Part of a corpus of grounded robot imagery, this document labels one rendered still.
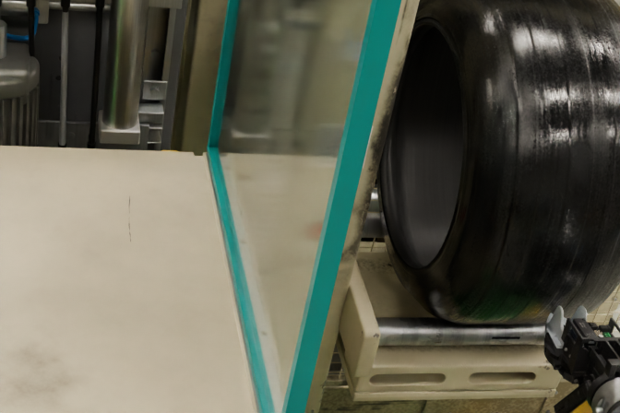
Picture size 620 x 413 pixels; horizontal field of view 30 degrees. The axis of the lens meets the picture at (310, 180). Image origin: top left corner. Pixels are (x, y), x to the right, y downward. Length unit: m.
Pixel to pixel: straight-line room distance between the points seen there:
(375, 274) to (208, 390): 0.98
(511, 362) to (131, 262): 0.82
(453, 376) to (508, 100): 0.53
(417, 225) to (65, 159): 0.79
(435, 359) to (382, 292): 0.24
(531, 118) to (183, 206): 0.50
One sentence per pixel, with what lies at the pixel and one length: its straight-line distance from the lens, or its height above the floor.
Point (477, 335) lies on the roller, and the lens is 1.92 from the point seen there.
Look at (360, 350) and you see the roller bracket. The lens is 1.82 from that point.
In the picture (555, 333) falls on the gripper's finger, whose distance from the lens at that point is 1.75.
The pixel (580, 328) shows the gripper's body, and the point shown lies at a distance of 1.67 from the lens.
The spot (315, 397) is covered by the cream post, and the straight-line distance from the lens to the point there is 2.04.
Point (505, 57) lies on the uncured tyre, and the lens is 1.64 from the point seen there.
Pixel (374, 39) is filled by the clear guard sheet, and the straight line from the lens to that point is 0.85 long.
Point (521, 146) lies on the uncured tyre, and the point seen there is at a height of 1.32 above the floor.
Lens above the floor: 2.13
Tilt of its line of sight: 34 degrees down
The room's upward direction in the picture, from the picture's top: 12 degrees clockwise
